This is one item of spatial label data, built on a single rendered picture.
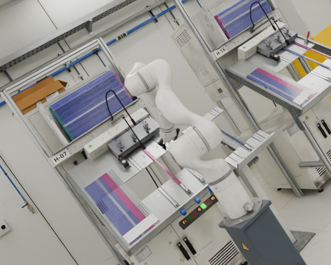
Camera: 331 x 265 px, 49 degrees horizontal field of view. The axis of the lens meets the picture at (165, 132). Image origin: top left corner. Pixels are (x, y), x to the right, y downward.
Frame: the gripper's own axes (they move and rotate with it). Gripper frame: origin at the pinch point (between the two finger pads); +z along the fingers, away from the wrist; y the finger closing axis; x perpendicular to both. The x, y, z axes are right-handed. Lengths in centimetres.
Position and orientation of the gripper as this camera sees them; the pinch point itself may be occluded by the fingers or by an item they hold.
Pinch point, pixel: (169, 143)
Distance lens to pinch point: 228.3
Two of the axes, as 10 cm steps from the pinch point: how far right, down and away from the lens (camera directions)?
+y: -7.7, 5.4, -3.4
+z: 1.2, 6.4, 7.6
